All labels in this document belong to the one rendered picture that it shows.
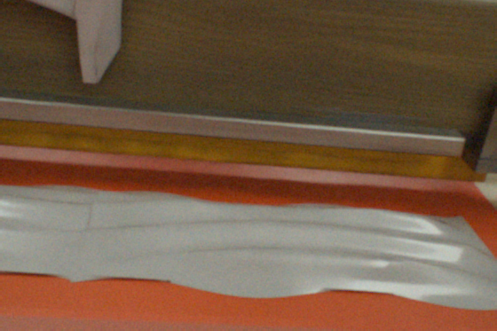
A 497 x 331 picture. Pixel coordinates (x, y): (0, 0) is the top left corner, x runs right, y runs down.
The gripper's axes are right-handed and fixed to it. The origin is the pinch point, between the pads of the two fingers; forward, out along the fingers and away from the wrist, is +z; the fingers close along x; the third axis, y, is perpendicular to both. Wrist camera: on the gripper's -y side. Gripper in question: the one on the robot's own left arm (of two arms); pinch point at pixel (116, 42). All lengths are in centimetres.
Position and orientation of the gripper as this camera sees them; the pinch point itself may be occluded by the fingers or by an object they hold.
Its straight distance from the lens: 28.9
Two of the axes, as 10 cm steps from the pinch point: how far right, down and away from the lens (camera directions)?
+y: -9.9, -0.8, -1.2
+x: 0.8, 4.4, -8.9
